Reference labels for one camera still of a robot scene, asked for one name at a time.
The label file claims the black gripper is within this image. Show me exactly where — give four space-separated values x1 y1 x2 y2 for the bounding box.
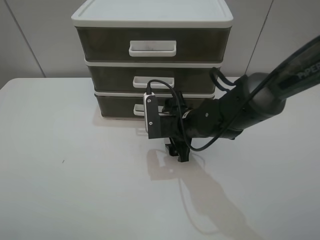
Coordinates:
160 91 192 163

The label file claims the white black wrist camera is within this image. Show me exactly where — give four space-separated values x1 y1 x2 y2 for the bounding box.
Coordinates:
143 92 161 139

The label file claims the dark drawer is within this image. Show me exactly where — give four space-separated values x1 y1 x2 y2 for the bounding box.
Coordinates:
88 66 215 94
95 94 215 119
76 27 231 63

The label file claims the white drawer cabinet frame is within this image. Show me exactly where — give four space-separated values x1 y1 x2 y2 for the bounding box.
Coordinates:
71 0 234 105

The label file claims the black camera cable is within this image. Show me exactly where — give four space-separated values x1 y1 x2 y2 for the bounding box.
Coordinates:
145 66 320 151

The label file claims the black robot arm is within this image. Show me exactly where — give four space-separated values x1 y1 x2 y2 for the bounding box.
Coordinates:
160 37 320 162

